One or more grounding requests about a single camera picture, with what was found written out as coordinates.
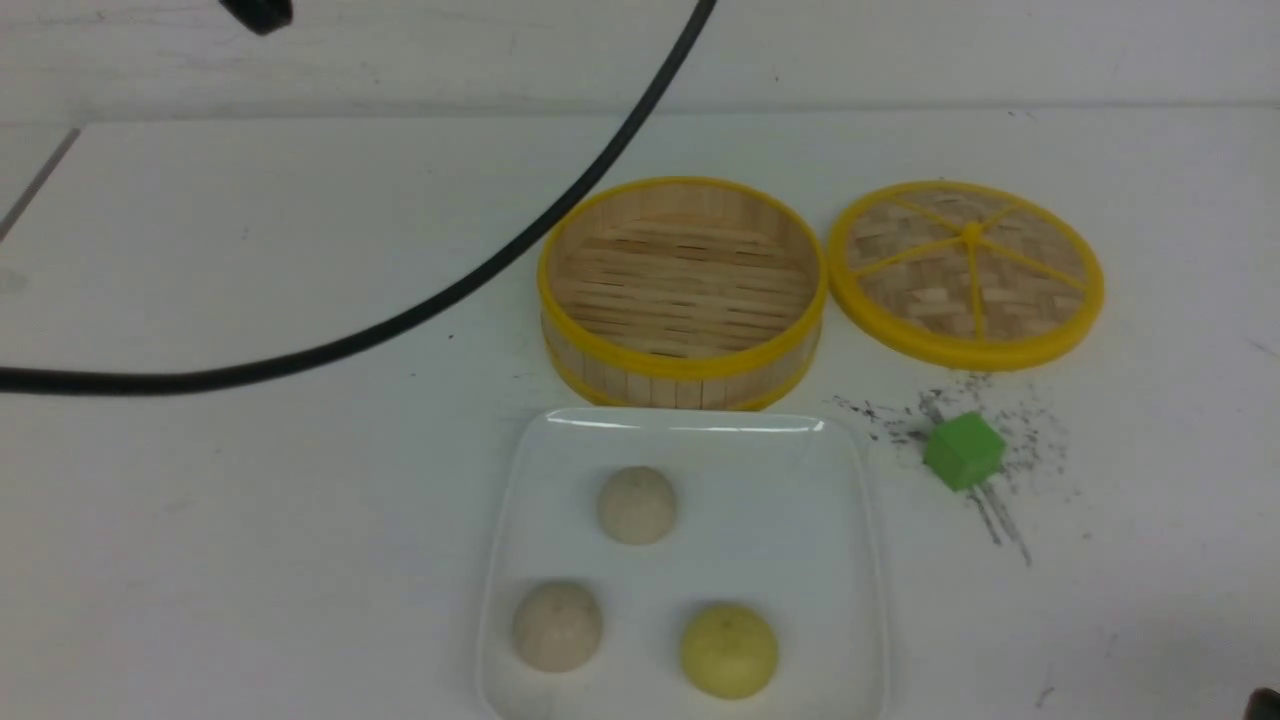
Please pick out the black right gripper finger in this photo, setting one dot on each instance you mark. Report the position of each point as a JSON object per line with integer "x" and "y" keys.
{"x": 1265, "y": 704}

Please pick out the yellow steamed bun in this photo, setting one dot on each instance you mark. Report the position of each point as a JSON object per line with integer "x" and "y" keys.
{"x": 729, "y": 651}

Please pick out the white steamed bun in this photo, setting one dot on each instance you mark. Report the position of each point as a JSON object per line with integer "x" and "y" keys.
{"x": 557, "y": 627}
{"x": 637, "y": 506}

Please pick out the white square plate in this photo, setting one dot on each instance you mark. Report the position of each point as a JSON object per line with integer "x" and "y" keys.
{"x": 773, "y": 513}

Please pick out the green cube block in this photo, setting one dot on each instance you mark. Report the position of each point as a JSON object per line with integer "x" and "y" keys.
{"x": 964, "y": 451}

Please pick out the yellow-rimmed bamboo steamer lid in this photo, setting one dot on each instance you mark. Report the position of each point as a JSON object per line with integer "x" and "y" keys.
{"x": 964, "y": 276}

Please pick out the yellow-rimmed bamboo steamer basket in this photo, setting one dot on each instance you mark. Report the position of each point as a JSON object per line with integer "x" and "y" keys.
{"x": 682, "y": 293}

